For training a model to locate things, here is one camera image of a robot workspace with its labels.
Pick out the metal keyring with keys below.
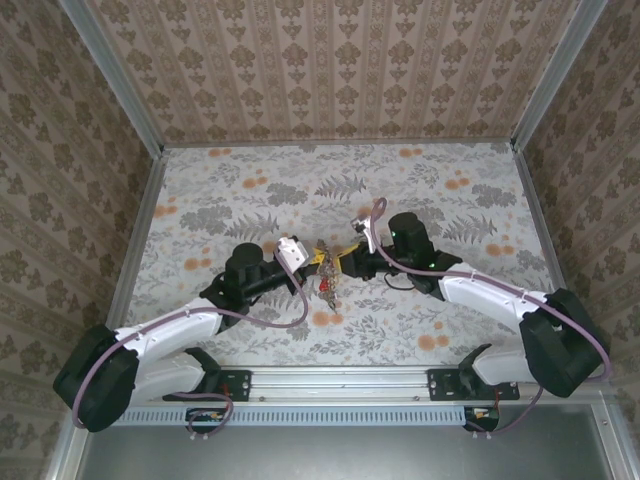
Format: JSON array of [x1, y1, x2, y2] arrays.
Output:
[[315, 240, 342, 317]]

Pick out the floral patterned table cover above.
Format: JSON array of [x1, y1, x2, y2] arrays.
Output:
[[107, 142, 581, 369]]

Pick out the black wiring connector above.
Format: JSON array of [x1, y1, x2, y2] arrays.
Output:
[[463, 406, 502, 433], [185, 407, 227, 435]]

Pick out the grey metal sheet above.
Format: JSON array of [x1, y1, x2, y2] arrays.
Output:
[[79, 424, 616, 480]]

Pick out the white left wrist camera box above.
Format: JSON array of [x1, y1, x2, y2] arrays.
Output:
[[274, 237, 312, 274]]

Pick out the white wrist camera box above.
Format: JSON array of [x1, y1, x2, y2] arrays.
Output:
[[349, 214, 380, 254], [274, 237, 312, 274]]

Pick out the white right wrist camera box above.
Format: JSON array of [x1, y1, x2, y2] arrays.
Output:
[[349, 214, 380, 254]]

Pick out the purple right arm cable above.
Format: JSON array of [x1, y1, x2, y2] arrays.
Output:
[[370, 197, 614, 435]]

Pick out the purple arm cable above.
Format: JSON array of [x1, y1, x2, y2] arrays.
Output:
[[72, 249, 309, 436], [370, 197, 614, 435]]

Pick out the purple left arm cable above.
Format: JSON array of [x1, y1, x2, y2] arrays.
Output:
[[72, 249, 309, 436]]

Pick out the thin aluminium table rail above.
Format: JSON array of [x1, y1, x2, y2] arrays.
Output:
[[162, 138, 516, 150]]

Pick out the aluminium table side rail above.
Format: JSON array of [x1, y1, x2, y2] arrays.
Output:
[[512, 144, 576, 301], [102, 147, 169, 331]]

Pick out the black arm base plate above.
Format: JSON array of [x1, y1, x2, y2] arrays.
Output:
[[427, 368, 521, 402], [164, 368, 251, 402]]

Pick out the aluminium mounting rail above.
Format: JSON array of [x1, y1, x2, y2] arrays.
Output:
[[132, 364, 614, 405]]

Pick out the white slotted cable duct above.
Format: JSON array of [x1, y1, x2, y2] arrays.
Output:
[[119, 405, 501, 427]]

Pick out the aluminium corner post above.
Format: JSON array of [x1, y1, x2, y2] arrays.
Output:
[[57, 0, 166, 156], [509, 0, 611, 151]]

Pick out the aluminium frame bar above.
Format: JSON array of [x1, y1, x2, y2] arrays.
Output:
[[592, 402, 639, 480], [45, 427, 91, 480]]

